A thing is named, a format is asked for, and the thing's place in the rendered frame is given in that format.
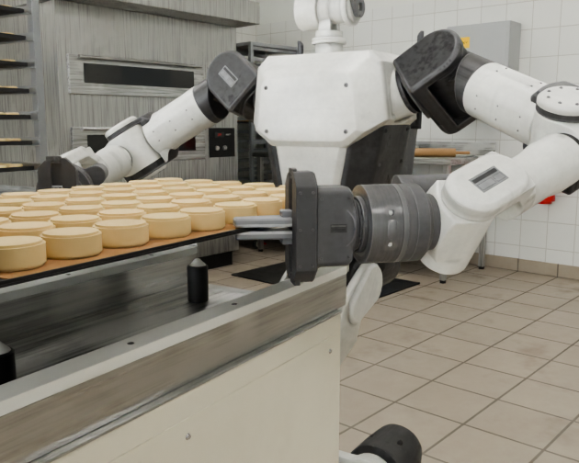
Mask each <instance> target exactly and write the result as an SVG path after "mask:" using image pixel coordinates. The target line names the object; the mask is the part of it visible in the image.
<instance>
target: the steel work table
mask: <svg viewBox="0 0 579 463"><path fill-rule="evenodd" d="M416 143H417V145H415V146H419V148H455V149H456V152H470V154H472V156H455V157H415V158H414V164H441V165H443V174H451V166H452V165H454V164H468V163H470V162H472V161H474V160H476V159H478V158H479V157H481V156H484V155H486V154H487V153H489V152H491V151H493V152H496V142H454V141H417V142H416ZM252 156H253V157H257V183H264V166H263V157H269V155H268V152H252ZM257 249H258V252H263V249H264V240H257ZM485 249H486V233H485V235H484V236H483V238H482V240H481V242H480V244H479V261H478V267H479V269H484V267H485ZM446 280H447V275H444V274H439V283H441V284H445V283H446Z"/></svg>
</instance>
